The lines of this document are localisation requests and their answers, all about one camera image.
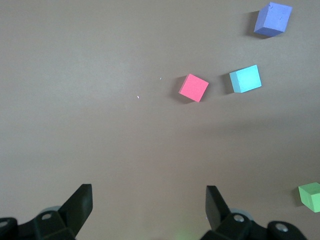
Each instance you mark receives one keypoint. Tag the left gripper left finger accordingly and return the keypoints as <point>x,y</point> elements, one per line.
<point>80,207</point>

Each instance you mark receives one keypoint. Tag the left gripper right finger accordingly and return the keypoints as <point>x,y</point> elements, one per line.
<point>216,210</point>

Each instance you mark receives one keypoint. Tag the green foam block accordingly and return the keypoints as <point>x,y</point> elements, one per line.
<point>311,196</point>

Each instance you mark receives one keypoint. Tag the red foam block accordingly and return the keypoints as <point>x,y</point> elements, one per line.
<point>193,87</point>

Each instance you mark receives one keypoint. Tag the cyan foam block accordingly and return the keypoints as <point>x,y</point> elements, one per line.
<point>246,78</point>

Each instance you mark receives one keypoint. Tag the purple foam block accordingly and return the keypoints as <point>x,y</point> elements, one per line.
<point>273,17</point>

